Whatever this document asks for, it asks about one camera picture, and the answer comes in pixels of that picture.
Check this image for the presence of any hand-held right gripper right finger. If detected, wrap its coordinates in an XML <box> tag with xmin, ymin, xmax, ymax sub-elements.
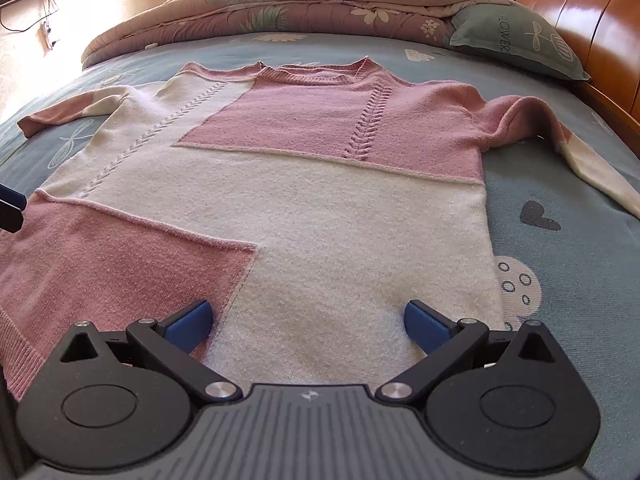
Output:
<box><xmin>375</xmin><ymin>300</ymin><xmax>572</xmax><ymax>407</ymax></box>

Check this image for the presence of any pink and cream knit sweater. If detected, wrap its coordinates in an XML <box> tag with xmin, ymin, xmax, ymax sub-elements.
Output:
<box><xmin>0</xmin><ymin>55</ymin><xmax>640</xmax><ymax>403</ymax></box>

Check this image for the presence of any green printed pillow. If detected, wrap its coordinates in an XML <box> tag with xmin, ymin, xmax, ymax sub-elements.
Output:
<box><xmin>447</xmin><ymin>0</ymin><xmax>592</xmax><ymax>83</ymax></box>

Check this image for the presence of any black cable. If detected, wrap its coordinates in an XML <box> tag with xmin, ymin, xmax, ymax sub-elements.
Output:
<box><xmin>0</xmin><ymin>0</ymin><xmax>56</xmax><ymax>33</ymax></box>

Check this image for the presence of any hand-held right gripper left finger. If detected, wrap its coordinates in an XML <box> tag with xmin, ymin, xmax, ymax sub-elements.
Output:
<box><xmin>60</xmin><ymin>300</ymin><xmax>242</xmax><ymax>408</ymax></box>

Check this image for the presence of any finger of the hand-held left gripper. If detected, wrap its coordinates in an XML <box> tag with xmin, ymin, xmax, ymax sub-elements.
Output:
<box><xmin>0</xmin><ymin>182</ymin><xmax>28</xmax><ymax>234</ymax></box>

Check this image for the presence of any wooden headboard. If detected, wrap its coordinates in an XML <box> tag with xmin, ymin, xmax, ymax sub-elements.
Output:
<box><xmin>515</xmin><ymin>0</ymin><xmax>640</xmax><ymax>156</ymax></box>

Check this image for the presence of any pink floral quilt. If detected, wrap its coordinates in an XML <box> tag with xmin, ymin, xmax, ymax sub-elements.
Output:
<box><xmin>80</xmin><ymin>0</ymin><xmax>518</xmax><ymax>68</ymax></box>

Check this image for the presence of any blue floral bed sheet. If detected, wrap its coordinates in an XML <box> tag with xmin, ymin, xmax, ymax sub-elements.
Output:
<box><xmin>0</xmin><ymin>32</ymin><xmax>640</xmax><ymax>480</ymax></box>

